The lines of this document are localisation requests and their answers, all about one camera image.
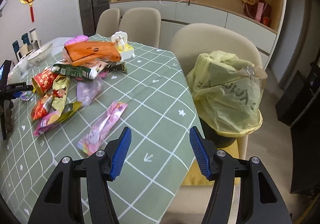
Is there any pink long snack wrapper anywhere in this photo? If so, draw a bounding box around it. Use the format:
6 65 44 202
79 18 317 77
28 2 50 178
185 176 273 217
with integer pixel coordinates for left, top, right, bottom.
77 101 128 156

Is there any red paper cup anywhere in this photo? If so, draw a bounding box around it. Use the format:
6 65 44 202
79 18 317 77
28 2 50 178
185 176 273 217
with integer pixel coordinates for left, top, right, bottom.
31 68 58 97

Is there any red snack packet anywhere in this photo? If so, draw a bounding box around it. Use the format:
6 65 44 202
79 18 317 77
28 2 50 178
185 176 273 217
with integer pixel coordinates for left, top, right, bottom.
30 94 53 121

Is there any gold yellow snack wrapper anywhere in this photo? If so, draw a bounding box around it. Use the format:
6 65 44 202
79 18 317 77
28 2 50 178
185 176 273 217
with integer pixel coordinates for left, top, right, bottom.
52 74 70 113

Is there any pink yellow snack packet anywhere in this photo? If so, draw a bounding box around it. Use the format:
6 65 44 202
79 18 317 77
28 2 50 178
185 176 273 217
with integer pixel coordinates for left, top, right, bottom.
33 101 82 136

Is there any green snack bag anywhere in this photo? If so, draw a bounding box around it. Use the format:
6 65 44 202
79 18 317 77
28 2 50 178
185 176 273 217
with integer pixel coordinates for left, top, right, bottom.
51 60 127 80

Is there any purple translucent wrapper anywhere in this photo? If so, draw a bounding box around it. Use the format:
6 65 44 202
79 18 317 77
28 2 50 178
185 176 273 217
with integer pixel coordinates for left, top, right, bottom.
76 78 103 107

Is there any orange plastic bag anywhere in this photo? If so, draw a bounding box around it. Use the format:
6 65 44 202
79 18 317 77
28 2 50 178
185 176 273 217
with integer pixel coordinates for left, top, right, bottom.
62 41 121 66

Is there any black trash bin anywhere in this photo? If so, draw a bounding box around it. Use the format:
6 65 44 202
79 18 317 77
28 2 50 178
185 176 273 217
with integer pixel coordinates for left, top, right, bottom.
200 118 236 148

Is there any yellow seat cushion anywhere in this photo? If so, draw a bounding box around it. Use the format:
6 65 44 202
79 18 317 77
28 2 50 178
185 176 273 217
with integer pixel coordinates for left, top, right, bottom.
181 142 239 186

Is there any large white bowl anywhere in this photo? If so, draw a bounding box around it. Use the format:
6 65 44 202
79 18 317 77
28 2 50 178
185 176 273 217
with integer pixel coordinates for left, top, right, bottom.
28 43 53 66

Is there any pink plastic box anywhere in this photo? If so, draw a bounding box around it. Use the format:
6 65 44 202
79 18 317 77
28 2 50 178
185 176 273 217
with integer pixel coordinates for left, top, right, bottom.
64 35 88 47

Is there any white yellow toy container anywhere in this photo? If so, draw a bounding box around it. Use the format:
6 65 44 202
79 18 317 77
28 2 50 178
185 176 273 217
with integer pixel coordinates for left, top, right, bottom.
111 31 136 61

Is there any beige chair near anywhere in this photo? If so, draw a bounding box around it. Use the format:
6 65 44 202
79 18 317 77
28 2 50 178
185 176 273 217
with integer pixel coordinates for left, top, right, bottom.
169 23 261 159

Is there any beige chair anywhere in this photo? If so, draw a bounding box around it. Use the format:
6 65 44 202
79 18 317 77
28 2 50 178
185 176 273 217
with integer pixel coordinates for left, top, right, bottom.
118 7 161 48
169 23 261 159
96 8 120 37

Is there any beige chair far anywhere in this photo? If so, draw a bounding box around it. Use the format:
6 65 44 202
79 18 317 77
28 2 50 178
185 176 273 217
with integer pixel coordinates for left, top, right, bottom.
96 8 120 37

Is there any beige chair middle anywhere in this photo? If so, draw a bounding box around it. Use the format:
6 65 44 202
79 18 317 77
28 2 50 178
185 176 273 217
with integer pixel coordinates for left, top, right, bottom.
118 7 161 48

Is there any red gift bag decoration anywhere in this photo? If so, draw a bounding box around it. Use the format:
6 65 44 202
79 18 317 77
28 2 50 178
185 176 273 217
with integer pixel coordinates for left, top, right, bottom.
241 0 272 27

